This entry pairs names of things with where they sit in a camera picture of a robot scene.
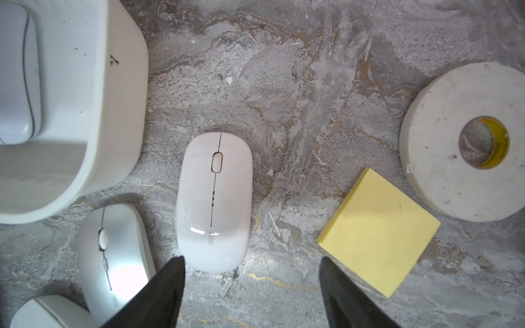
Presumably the silver mouse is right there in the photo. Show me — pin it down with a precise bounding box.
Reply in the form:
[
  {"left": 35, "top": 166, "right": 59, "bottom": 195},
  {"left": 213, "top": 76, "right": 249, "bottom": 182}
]
[{"left": 77, "top": 203, "right": 157, "bottom": 327}]

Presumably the yellow sticky note pad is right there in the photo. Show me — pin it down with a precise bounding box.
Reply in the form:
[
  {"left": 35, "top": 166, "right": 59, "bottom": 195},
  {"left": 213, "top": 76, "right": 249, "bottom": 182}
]
[{"left": 317, "top": 168, "right": 441, "bottom": 297}]

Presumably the white rounded mouse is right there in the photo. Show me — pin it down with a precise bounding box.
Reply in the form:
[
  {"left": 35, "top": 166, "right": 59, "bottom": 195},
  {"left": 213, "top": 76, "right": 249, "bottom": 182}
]
[{"left": 175, "top": 132, "right": 253, "bottom": 273}]

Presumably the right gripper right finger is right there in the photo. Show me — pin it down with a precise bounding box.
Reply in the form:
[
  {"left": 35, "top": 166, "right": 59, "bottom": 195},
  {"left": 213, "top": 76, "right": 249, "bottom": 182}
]
[{"left": 319, "top": 256, "right": 399, "bottom": 328}]

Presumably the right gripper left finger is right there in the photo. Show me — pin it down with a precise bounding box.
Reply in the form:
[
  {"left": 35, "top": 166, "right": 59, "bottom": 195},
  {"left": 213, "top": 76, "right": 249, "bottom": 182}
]
[{"left": 104, "top": 256, "right": 185, "bottom": 327}]

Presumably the white ribbed mouse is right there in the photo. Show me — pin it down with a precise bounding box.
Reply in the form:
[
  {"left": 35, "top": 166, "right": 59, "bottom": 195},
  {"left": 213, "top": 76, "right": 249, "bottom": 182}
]
[{"left": 10, "top": 295, "right": 97, "bottom": 328}]

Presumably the white plastic storage box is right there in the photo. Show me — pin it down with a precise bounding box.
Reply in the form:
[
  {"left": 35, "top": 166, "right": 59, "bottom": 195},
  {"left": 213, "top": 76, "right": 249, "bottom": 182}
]
[{"left": 1, "top": 1, "right": 148, "bottom": 224}]

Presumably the white tape roll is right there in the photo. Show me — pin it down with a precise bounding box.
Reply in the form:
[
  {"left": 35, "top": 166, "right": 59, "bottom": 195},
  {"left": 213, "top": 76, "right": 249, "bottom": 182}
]
[{"left": 399, "top": 62, "right": 524, "bottom": 222}]

